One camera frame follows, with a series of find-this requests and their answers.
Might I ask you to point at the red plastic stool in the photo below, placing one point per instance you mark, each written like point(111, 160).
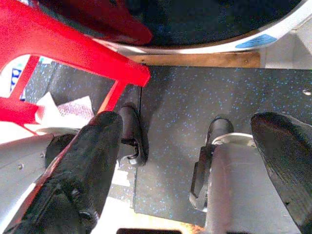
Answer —
point(61, 46)

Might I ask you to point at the wooden plinth board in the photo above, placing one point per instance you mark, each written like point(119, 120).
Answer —
point(195, 60)

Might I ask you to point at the white washing machine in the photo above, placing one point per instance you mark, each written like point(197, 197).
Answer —
point(287, 53)

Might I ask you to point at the black speckled floor mat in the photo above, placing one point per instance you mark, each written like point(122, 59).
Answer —
point(182, 97)

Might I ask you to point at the blue oval sticker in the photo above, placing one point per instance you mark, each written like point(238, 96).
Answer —
point(256, 41)

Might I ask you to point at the white package with blue print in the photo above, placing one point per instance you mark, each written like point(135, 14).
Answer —
point(14, 73)

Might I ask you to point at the white printed paper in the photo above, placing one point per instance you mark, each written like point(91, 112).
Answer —
point(73, 109)

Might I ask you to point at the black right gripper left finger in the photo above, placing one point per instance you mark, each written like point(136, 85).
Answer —
point(83, 170)

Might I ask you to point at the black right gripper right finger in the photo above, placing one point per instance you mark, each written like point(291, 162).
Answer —
point(290, 158)

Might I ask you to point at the silver robot leg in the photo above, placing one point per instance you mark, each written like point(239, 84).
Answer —
point(234, 182)
point(19, 158)

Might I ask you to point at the silver right robot leg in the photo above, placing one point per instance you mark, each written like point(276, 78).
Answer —
point(234, 182)

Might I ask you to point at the silver left robot leg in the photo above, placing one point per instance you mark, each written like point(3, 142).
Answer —
point(19, 158)

